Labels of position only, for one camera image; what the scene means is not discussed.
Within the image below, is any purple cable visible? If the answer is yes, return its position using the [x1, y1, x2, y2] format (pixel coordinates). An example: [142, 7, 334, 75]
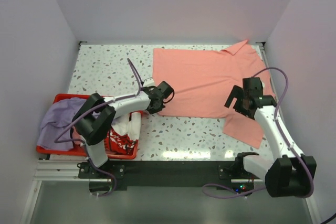
[54, 58, 146, 197]
[202, 67, 314, 199]

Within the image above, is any aluminium frame rail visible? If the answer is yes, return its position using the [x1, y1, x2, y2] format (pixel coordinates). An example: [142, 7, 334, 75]
[21, 159, 319, 223]

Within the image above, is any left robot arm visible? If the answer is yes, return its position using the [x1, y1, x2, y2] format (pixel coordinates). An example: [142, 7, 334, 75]
[70, 81, 175, 178]

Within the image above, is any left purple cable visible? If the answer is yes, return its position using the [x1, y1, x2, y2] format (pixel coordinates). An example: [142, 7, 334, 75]
[54, 58, 146, 197]

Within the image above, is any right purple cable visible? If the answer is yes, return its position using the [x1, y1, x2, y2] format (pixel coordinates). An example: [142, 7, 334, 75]
[202, 67, 314, 199]

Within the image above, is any white red printed t shirt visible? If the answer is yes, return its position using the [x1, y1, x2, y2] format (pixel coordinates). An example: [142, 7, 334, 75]
[107, 111, 142, 150]

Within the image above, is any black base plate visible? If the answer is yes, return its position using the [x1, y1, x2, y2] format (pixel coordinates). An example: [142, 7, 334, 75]
[77, 161, 259, 193]

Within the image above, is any lavender t shirt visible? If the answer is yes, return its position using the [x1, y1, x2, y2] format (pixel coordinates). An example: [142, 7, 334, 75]
[37, 97, 86, 151]

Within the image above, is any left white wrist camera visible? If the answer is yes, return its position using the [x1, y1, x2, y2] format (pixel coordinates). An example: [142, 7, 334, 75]
[142, 78, 155, 87]

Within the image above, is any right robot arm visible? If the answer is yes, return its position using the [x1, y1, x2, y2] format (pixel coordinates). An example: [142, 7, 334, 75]
[224, 77, 317, 198]

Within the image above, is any red plastic bin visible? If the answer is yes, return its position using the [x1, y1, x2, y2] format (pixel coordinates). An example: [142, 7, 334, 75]
[36, 93, 138, 159]

